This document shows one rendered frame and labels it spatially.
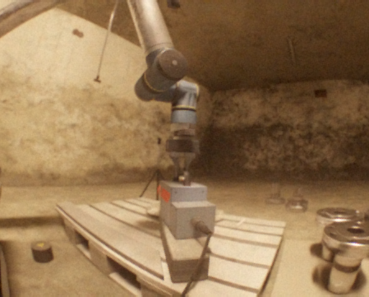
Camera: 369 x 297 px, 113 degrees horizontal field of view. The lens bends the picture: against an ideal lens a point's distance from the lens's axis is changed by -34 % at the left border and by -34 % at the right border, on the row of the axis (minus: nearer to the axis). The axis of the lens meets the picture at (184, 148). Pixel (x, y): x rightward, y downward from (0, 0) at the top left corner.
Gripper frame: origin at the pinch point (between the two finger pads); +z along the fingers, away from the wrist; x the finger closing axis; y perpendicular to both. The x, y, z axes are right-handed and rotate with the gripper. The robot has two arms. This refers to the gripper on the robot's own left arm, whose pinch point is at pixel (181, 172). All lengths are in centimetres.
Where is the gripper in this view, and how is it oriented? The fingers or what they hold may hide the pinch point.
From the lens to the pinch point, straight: 77.6
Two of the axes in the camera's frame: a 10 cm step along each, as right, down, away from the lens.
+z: -0.4, 10.0, -0.6
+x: -9.5, -0.5, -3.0
